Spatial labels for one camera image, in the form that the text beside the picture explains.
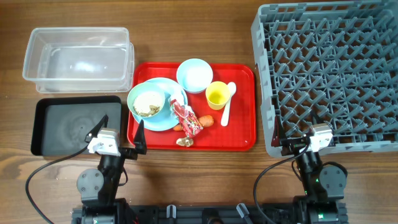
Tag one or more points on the green bowl with rice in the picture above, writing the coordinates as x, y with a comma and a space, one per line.
146, 100

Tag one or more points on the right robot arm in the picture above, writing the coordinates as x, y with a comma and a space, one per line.
323, 182

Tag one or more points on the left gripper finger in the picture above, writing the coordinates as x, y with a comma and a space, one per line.
94, 132
139, 142

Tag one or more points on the red snack wrapper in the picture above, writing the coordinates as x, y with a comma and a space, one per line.
187, 118

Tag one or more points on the clear plastic bin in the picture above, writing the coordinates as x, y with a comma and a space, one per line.
79, 60

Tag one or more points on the grey dishwasher rack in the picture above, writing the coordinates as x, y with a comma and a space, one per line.
337, 60

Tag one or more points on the light blue plate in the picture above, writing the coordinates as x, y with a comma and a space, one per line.
165, 119

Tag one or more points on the yellow plastic cup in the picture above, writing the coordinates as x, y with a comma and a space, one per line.
217, 95

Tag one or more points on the orange carrot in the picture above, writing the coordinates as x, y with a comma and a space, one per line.
205, 121

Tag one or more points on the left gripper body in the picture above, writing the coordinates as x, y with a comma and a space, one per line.
129, 153

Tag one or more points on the red serving tray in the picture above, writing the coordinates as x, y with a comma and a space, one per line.
238, 135

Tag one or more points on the brown walnut piece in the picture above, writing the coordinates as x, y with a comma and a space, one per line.
185, 142

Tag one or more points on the light blue bowl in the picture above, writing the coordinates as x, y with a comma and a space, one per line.
194, 75

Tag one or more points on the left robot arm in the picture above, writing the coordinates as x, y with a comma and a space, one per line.
98, 187

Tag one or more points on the black plastic tray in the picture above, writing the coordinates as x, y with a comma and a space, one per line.
61, 124

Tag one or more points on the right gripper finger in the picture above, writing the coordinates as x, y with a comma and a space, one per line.
315, 119
278, 137

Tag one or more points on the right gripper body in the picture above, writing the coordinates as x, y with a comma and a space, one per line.
296, 144

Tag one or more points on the white plastic spoon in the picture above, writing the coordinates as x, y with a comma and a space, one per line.
225, 116

